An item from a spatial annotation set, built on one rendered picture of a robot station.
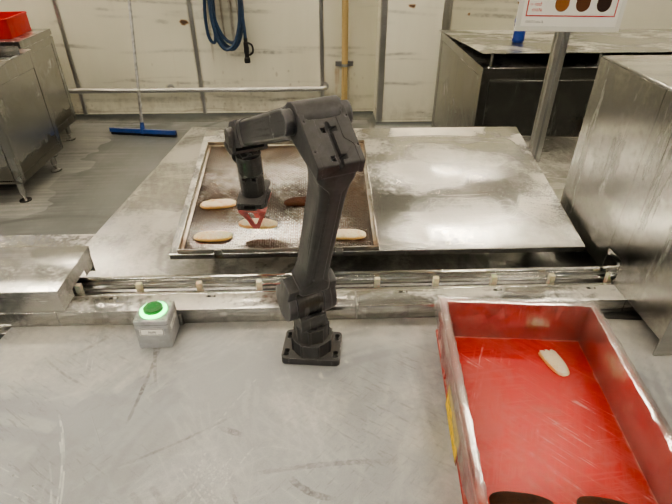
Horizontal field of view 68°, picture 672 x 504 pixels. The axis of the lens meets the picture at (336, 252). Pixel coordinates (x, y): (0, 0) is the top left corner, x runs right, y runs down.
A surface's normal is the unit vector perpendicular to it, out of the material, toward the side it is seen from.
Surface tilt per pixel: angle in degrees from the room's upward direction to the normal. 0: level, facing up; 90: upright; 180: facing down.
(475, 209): 10
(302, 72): 90
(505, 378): 0
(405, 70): 90
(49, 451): 0
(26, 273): 0
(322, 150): 41
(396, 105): 90
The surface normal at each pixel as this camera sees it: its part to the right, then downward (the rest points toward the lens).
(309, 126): 0.30, -0.30
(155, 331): 0.04, 0.56
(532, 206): 0.00, -0.72
